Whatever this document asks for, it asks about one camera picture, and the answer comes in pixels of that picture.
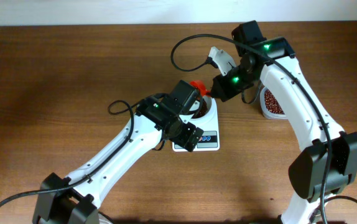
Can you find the red measuring scoop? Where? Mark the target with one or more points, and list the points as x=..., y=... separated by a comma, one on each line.
x=200, y=86

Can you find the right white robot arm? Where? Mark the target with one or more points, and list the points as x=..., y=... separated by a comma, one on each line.
x=328, y=159

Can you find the grey-white bowl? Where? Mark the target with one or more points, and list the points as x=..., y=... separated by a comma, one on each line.
x=208, y=101

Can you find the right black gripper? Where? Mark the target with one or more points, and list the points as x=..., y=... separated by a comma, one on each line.
x=224, y=93

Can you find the beans in bowl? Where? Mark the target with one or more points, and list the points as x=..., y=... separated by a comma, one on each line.
x=201, y=111

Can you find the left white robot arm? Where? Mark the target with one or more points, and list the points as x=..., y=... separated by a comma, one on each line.
x=77, y=197

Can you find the clear plastic container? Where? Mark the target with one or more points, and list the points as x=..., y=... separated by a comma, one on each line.
x=266, y=113

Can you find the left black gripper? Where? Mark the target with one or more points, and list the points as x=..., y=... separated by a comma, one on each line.
x=183, y=139

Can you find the red adzuki beans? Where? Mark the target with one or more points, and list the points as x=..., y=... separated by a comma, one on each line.
x=271, y=103

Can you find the white kitchen scale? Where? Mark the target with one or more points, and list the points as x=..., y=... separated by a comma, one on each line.
x=210, y=140

